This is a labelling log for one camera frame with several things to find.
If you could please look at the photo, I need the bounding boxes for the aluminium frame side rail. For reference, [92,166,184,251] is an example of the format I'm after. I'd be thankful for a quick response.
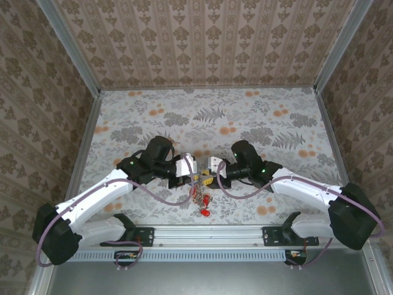
[27,90,104,295]
[314,88,393,295]

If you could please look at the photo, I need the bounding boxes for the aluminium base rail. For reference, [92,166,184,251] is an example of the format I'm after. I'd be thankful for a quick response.
[134,226,268,248]

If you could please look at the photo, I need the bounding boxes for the aluminium frame post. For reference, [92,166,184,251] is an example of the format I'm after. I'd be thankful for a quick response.
[313,0,375,95]
[36,0,102,95]

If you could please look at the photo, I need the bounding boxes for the grey metal sheet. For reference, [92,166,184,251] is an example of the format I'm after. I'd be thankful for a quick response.
[49,261,378,295]

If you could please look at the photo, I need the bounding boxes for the floral patterned table cover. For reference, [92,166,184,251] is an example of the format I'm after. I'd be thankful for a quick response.
[69,87,349,230]

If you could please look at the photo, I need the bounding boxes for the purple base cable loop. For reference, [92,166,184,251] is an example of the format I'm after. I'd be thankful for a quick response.
[114,240,144,272]
[284,238,334,272]

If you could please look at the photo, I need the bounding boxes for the slotted grey cable duct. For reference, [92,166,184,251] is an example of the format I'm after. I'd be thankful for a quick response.
[75,248,288,262]

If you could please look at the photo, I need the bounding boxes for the aluminium frame rear rail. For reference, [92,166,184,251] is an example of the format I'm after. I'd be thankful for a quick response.
[98,85,317,92]

